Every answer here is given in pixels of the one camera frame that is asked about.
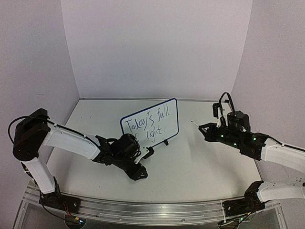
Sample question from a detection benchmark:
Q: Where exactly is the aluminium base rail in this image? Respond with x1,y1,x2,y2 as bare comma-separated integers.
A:
22,190,281,226

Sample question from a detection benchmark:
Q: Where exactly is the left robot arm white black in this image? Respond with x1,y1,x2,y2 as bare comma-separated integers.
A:
8,108,148,208

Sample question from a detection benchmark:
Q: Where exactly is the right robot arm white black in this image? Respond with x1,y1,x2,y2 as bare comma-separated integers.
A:
198,111,305,205

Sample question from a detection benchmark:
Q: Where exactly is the blue framed whiteboard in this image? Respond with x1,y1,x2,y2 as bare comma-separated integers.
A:
120,98,179,147

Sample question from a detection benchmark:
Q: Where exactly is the left base cable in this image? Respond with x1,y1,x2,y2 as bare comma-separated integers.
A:
37,195,81,225

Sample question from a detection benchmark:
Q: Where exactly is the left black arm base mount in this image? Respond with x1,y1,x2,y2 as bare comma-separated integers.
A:
39,191,81,213

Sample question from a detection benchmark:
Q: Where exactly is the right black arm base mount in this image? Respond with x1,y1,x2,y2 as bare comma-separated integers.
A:
222,196,265,217

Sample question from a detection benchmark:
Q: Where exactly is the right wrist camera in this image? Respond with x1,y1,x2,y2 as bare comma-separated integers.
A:
213,102,227,127

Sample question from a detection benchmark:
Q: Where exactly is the right camera black cable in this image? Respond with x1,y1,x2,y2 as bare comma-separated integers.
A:
219,92,236,113

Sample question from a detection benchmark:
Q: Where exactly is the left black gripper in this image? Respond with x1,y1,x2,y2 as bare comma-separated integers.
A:
113,153,148,181

